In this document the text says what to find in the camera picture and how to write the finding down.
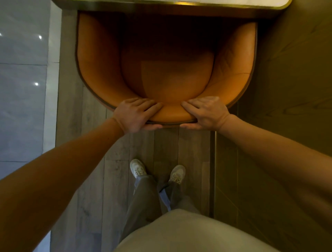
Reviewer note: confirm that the person's right hand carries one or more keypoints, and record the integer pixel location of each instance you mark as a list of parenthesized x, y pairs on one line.
[(211, 114)]

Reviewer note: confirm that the person's left hand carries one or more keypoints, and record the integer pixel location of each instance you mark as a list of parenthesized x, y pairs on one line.
[(129, 116)]

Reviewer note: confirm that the person's left little finger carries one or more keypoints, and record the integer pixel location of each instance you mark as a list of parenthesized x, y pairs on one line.
[(131, 99)]

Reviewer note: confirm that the person's left middle finger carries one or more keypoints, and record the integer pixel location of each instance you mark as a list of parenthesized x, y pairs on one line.
[(145, 105)]

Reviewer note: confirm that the person's left thumb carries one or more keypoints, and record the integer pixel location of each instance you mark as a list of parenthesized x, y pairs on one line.
[(153, 127)]

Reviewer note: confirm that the person's right thumb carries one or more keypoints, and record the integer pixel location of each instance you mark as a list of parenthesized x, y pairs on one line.
[(190, 126)]

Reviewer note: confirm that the person's right middle finger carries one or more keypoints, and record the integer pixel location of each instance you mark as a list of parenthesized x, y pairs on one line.
[(197, 104)]

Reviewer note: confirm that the person's right little finger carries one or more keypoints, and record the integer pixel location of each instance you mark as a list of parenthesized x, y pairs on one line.
[(212, 98)]

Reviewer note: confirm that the orange leather tub chair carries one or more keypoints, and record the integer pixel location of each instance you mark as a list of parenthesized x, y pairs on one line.
[(166, 78)]

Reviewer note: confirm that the person's right forearm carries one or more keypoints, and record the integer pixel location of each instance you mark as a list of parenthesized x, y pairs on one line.
[(280, 161)]

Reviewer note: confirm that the person's left forearm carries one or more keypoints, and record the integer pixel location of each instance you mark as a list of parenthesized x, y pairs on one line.
[(57, 176)]

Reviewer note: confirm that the white sneaker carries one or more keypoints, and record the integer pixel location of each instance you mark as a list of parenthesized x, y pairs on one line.
[(138, 168), (178, 174)]

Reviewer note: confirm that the grey trousers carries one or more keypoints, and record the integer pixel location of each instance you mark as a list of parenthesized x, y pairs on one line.
[(145, 205)]

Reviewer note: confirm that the white table with gold rim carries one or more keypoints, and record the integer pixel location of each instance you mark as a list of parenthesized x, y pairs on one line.
[(171, 6)]

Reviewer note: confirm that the light grey shirt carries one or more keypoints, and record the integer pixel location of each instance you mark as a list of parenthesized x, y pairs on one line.
[(192, 233)]

